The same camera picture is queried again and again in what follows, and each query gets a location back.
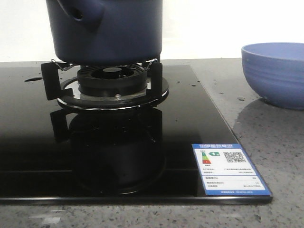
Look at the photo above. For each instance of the blue energy label sticker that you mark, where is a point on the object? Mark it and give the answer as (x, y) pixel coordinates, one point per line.
(226, 170)

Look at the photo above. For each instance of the dark blue pot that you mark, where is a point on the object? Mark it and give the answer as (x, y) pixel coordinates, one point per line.
(106, 32)

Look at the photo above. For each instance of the right gas burner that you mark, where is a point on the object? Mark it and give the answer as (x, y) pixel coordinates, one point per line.
(106, 88)

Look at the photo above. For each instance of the blue ceramic bowl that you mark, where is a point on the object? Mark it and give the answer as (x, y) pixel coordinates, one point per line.
(275, 71)

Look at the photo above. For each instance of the black glass gas stove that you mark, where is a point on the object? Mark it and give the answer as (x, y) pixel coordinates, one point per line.
(51, 154)

